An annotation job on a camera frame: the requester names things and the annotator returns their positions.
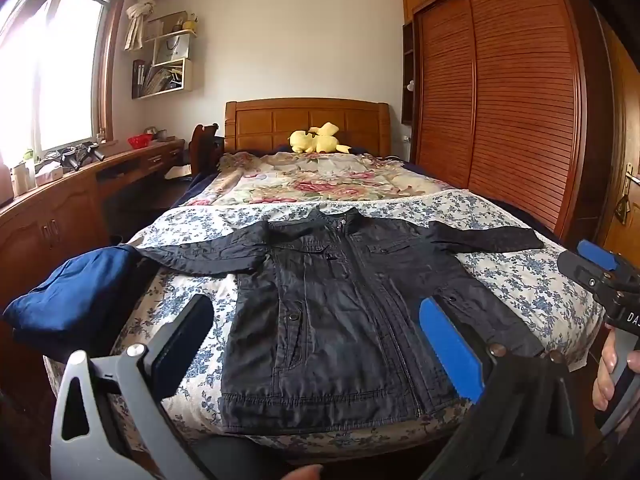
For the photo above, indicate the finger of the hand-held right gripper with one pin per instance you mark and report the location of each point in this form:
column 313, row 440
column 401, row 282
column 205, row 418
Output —
column 575, row 267
column 597, row 255

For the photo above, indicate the white paper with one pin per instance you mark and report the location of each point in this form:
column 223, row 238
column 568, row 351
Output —
column 177, row 172

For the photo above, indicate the wooden bed headboard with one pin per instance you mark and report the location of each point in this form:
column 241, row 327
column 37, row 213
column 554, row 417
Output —
column 270, row 125

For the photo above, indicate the red bowl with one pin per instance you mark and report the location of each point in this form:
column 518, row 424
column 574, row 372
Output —
column 140, row 141

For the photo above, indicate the yellow plush toy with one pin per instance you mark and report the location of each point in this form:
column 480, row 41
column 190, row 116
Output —
column 320, row 142

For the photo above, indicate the wooden bed with floral bedding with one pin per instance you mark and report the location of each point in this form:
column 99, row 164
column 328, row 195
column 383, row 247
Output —
column 505, row 280

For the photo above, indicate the white wall shelf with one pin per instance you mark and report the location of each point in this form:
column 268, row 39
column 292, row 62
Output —
column 186, row 77

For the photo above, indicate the person's right hand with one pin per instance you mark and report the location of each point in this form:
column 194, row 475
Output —
column 607, row 375

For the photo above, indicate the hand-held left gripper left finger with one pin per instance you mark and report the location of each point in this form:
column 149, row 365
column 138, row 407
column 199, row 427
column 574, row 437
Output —
column 182, row 345

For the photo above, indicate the tissue box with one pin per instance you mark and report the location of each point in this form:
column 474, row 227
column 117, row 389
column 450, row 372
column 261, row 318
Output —
column 48, row 175

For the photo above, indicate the wooden desk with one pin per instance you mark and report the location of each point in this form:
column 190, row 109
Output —
column 50, row 220

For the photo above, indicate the black device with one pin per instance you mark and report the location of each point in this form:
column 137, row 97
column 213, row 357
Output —
column 80, row 155

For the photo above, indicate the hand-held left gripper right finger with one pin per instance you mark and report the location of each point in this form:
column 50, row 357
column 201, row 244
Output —
column 450, row 355

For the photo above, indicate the black jacket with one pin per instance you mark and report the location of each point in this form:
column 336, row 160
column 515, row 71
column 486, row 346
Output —
column 340, row 320

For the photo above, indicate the wooden chair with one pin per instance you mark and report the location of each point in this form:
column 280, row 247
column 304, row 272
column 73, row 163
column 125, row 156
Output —
column 200, row 145

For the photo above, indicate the window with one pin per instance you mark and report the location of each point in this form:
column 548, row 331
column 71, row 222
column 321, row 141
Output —
column 60, row 75

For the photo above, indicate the white paper bag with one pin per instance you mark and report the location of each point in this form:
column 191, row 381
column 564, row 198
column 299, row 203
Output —
column 172, row 47

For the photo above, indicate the navy folded cloth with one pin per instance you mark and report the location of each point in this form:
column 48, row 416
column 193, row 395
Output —
column 70, row 295

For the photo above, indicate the tied beige curtain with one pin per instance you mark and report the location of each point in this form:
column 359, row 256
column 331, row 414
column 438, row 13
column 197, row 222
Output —
column 142, row 10

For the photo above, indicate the white mug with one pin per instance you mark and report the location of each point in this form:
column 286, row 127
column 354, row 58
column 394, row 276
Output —
column 21, row 180

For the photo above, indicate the upright books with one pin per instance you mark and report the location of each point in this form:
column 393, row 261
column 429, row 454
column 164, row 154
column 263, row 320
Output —
column 139, row 77

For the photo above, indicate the wooden door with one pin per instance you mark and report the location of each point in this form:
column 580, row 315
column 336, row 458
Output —
column 625, row 110

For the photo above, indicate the person's left hand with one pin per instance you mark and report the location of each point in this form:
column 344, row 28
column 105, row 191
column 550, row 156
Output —
column 302, row 474

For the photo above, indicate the pink floral quilt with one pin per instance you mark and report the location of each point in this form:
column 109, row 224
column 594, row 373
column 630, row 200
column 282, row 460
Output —
column 310, row 180

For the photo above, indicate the small yellow figure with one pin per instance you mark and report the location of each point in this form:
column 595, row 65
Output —
column 189, row 22

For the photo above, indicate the wooden slatted wardrobe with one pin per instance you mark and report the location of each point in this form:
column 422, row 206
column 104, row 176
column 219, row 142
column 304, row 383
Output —
column 520, row 110

